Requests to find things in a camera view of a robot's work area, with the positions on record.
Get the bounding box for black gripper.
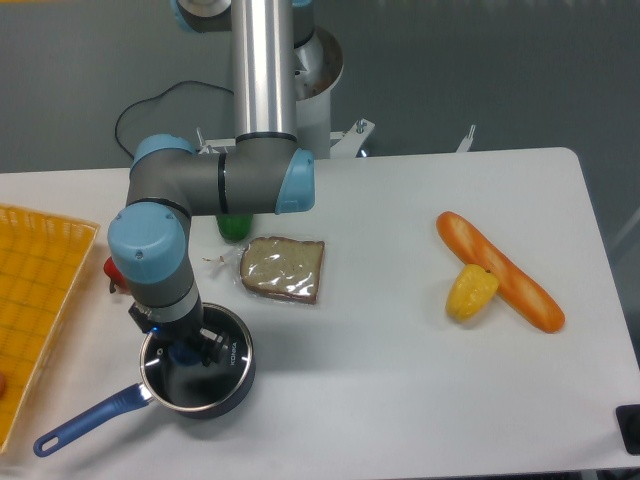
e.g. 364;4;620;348
128;298;230;367

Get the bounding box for glass lid blue knob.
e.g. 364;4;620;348
140;303;256;418

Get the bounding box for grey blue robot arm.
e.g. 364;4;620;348
108;1;315;365

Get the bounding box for wrapped brown bread slice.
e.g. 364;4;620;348
204;235;326;305

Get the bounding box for green bell pepper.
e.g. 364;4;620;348
216;214;253;243

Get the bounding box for red bell pepper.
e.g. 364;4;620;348
103;256;128;294

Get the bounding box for yellow woven basket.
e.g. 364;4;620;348
1;204;100;452

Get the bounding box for yellow bell pepper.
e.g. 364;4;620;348
445;264;499;322

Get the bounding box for orange baguette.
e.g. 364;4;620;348
436;211;565;333

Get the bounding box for black device at edge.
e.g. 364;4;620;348
615;404;640;456

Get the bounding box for blue saucepan with handle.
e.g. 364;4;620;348
32;319;257;457

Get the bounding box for black cable on floor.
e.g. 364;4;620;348
114;80;236;161

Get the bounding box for white table bracket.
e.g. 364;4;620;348
456;124;476;153

